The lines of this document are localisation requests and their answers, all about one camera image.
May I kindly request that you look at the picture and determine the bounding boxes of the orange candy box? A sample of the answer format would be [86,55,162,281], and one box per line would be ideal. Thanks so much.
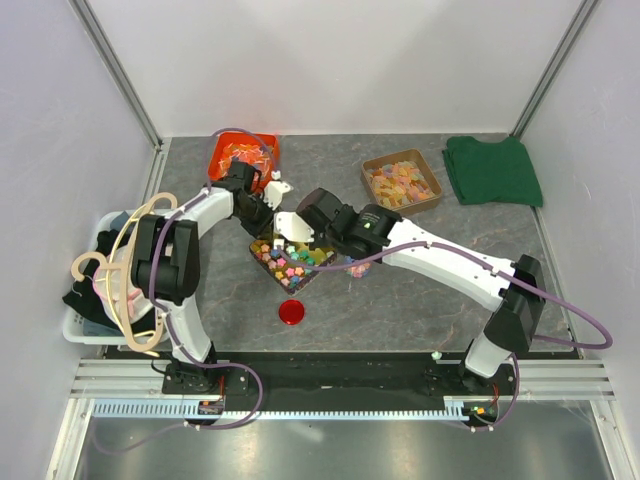
[208,132,280,188]

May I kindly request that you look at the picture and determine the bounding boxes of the white cable duct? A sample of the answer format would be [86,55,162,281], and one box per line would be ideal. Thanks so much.
[92,398,487,421]

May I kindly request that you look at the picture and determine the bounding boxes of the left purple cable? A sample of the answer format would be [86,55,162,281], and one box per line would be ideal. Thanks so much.
[89,126,281,454]

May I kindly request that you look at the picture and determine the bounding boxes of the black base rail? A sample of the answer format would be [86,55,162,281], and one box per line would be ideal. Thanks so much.
[162,352,516,409]

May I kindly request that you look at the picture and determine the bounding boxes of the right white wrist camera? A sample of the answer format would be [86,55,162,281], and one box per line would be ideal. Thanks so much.
[273,212,314,248]

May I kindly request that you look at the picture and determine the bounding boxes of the white laundry basket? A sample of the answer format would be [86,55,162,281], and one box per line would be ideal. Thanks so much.
[63,210,154,346]

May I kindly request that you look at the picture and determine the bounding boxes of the green folded cloth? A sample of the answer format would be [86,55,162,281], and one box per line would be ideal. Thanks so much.
[442,136,543,208]

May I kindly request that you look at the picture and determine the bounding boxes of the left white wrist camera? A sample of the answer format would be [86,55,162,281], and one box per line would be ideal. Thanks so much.
[263,170,293,211]

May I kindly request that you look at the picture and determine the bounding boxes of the clear glass jar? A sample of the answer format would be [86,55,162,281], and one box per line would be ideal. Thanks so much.
[345,257,371,279]

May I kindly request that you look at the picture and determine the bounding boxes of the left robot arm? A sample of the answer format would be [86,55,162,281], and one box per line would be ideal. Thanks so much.
[130,161,274,393]

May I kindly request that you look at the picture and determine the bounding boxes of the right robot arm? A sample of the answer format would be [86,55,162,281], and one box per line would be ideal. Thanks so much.
[293,188,546,394]

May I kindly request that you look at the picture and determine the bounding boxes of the star candy tin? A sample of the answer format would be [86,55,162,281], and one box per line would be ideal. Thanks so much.
[249,240,337,295]

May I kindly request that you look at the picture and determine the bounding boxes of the red jar lid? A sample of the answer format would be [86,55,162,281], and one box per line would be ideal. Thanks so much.
[278,299,305,326]

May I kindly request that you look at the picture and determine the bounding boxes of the beige clothes hanger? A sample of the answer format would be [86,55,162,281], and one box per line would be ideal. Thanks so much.
[70,193,177,354]

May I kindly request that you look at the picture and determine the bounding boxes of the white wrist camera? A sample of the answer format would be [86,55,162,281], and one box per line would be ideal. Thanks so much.
[273,212,314,248]
[263,170,293,211]

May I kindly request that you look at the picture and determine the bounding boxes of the brown gummy candy box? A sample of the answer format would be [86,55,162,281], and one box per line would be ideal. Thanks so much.
[361,149,443,216]

